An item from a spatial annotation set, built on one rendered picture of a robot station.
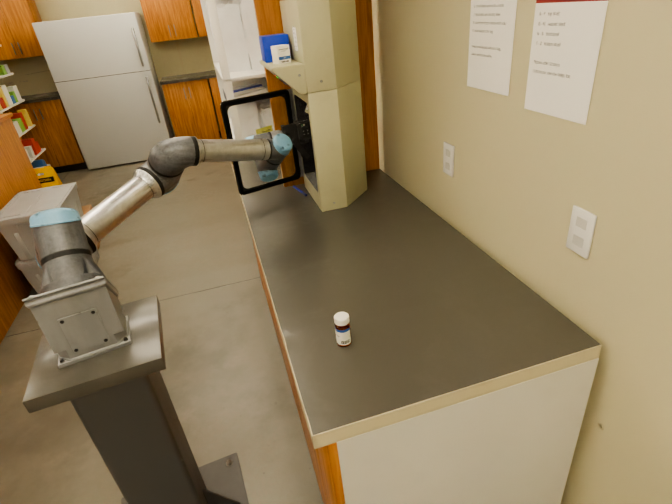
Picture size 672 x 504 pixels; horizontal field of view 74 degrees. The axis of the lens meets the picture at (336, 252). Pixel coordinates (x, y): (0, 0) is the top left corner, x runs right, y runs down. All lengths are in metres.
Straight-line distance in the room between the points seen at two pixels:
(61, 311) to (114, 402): 0.30
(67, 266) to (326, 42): 1.08
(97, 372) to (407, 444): 0.78
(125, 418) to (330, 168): 1.10
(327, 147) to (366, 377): 0.99
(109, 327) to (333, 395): 0.63
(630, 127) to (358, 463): 0.89
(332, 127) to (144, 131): 5.13
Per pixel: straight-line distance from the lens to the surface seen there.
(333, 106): 1.73
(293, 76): 1.68
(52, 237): 1.32
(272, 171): 1.75
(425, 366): 1.08
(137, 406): 1.43
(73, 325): 1.30
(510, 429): 1.24
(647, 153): 1.05
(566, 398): 1.28
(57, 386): 1.32
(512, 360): 1.12
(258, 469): 2.12
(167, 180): 1.59
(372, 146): 2.22
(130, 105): 6.65
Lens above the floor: 1.69
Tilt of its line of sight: 30 degrees down
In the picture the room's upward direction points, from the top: 6 degrees counter-clockwise
